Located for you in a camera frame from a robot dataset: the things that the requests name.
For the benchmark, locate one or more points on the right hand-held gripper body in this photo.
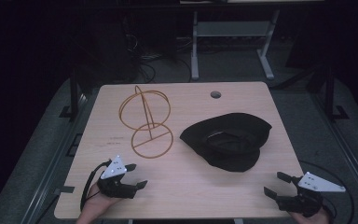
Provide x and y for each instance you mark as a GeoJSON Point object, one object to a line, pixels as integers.
{"type": "Point", "coordinates": [307, 194]}

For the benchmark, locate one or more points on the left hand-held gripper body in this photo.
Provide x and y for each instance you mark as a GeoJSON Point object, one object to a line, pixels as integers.
{"type": "Point", "coordinates": [115, 183]}

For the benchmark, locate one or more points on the black bucket hat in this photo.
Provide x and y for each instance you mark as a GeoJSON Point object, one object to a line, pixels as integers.
{"type": "Point", "coordinates": [227, 141]}

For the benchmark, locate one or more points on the person's right hand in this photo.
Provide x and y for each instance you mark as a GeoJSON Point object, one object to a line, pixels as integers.
{"type": "Point", "coordinates": [310, 219]}

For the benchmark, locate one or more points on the person's left hand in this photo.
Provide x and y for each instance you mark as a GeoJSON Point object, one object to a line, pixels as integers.
{"type": "Point", "coordinates": [96, 205]}

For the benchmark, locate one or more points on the black metal stand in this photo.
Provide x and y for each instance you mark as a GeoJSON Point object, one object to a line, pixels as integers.
{"type": "Point", "coordinates": [74, 96]}
{"type": "Point", "coordinates": [331, 96]}

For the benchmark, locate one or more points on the grey metal table frame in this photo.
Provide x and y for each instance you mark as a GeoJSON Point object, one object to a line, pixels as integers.
{"type": "Point", "coordinates": [233, 40]}

